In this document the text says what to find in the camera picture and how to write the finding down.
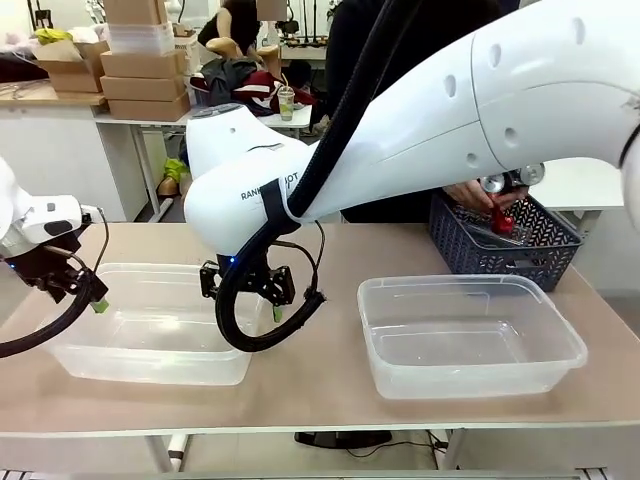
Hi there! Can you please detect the black stand base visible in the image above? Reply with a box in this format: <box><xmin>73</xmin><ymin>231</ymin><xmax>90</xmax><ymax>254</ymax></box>
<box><xmin>293</xmin><ymin>430</ymin><xmax>394</xmax><ymax>448</ymax></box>

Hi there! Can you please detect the person's black torso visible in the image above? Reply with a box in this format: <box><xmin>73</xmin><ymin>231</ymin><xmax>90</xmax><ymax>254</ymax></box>
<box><xmin>323</xmin><ymin>0</ymin><xmax>502</xmax><ymax>225</ymax></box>

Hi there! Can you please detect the white table leg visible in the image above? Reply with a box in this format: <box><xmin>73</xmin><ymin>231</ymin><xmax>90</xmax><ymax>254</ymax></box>
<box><xmin>167</xmin><ymin>433</ymin><xmax>190</xmax><ymax>474</ymax></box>

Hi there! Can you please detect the background person in black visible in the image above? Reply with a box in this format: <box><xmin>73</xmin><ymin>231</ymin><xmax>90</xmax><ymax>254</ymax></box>
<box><xmin>196</xmin><ymin>0</ymin><xmax>275</xmax><ymax>57</ymax></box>

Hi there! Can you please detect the stack of clear tubs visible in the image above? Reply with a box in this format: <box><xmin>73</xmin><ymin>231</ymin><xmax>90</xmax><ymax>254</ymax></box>
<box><xmin>106</xmin><ymin>21</ymin><xmax>176</xmax><ymax>56</ymax></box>

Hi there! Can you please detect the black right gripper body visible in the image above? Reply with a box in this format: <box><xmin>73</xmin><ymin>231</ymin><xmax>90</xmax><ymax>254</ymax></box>
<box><xmin>214</xmin><ymin>243</ymin><xmax>275</xmax><ymax>297</ymax></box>

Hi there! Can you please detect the plastic cup with drink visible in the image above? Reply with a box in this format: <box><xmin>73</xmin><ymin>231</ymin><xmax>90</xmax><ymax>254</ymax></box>
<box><xmin>276</xmin><ymin>85</ymin><xmax>297</xmax><ymax>123</ymax></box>

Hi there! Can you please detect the white side table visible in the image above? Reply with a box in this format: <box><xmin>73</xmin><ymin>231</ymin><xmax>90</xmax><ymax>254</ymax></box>
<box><xmin>543</xmin><ymin>191</ymin><xmax>627</xmax><ymax>242</ymax></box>

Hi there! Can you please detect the person's left hand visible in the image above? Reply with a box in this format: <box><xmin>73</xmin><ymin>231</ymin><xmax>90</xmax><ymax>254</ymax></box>
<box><xmin>446</xmin><ymin>176</ymin><xmax>531</xmax><ymax>212</ymax></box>

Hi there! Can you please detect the closed cardboard box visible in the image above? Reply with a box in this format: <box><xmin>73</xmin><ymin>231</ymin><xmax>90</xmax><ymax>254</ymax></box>
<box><xmin>106</xmin><ymin>94</ymin><xmax>192</xmax><ymax>123</ymax></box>
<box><xmin>99</xmin><ymin>74</ymin><xmax>192</xmax><ymax>102</ymax></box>
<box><xmin>99</xmin><ymin>48</ymin><xmax>189</xmax><ymax>80</ymax></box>

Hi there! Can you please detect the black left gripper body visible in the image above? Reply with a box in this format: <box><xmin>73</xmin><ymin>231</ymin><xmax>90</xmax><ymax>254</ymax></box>
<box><xmin>10</xmin><ymin>243</ymin><xmax>95</xmax><ymax>305</ymax></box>

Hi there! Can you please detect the dark plastic lattice basket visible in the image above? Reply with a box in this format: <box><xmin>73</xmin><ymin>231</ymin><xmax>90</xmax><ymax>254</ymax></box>
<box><xmin>428</xmin><ymin>191</ymin><xmax>586</xmax><ymax>294</ymax></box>

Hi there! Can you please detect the black floor cable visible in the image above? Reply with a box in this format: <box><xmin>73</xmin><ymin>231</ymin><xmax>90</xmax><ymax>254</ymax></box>
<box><xmin>344</xmin><ymin>430</ymin><xmax>452</xmax><ymax>460</ymax></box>

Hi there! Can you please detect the pile of dark clothes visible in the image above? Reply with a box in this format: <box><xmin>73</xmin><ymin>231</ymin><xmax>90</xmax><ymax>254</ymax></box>
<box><xmin>188</xmin><ymin>58</ymin><xmax>320</xmax><ymax>119</ymax></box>

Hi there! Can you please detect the open cardboard box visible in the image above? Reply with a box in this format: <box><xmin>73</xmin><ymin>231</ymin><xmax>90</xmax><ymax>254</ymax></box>
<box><xmin>33</xmin><ymin>39</ymin><xmax>110</xmax><ymax>95</ymax></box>

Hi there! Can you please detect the clear plastic container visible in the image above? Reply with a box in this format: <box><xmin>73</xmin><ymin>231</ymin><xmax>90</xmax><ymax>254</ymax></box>
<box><xmin>48</xmin><ymin>261</ymin><xmax>267</xmax><ymax>387</ymax></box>
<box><xmin>356</xmin><ymin>273</ymin><xmax>590</xmax><ymax>401</ymax></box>

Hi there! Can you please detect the yellow-green bag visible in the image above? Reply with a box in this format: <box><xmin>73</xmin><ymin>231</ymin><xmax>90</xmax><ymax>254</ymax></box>
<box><xmin>163</xmin><ymin>156</ymin><xmax>192</xmax><ymax>185</ymax></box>

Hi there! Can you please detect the red crushed can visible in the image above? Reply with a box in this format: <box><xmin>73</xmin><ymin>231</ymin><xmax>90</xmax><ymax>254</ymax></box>
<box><xmin>491</xmin><ymin>199</ymin><xmax>516</xmax><ymax>235</ymax></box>

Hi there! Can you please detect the black right arm cable sleeve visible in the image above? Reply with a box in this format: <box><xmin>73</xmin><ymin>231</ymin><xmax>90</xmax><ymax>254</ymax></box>
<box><xmin>213</xmin><ymin>0</ymin><xmax>397</xmax><ymax>355</ymax></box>

